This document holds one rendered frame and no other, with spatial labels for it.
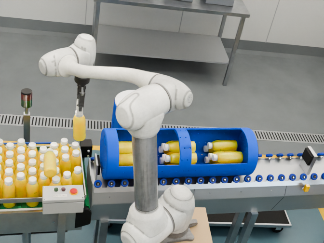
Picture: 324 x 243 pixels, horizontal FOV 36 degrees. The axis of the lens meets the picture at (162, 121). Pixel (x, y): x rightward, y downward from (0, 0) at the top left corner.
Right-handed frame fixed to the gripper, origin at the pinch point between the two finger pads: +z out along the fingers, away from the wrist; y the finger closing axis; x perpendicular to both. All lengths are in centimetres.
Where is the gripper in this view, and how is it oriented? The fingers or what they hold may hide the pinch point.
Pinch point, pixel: (79, 107)
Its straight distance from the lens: 255.1
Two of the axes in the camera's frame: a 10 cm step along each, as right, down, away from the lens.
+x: -9.6, -0.1, -2.7
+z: -1.8, 7.7, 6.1
